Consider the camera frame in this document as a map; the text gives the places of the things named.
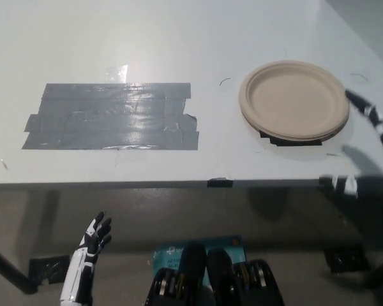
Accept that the small black tape strip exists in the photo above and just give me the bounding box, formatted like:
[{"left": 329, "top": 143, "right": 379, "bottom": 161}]
[{"left": 206, "top": 177, "right": 234, "bottom": 188}]

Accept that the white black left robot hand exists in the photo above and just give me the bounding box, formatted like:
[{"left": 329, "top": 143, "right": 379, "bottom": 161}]
[{"left": 59, "top": 210, "right": 113, "bottom": 306}]

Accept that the beige paper plate stack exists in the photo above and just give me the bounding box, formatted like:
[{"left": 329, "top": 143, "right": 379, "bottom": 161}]
[{"left": 238, "top": 59, "right": 351, "bottom": 142}]

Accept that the teal cardboard box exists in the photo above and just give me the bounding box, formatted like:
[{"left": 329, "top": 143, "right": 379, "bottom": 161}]
[{"left": 151, "top": 235, "right": 246, "bottom": 288}]

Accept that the grey duct tape patch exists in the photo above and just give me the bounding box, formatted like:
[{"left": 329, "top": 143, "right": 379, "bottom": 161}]
[{"left": 21, "top": 82, "right": 200, "bottom": 150}]

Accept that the black floor tape patch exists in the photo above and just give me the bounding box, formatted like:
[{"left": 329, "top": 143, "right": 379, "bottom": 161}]
[
  {"left": 29, "top": 255, "right": 71, "bottom": 286},
  {"left": 324, "top": 245, "right": 371, "bottom": 274}
]

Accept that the black table leg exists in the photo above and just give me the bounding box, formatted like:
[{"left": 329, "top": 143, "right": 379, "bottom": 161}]
[{"left": 0, "top": 241, "right": 38, "bottom": 295}]

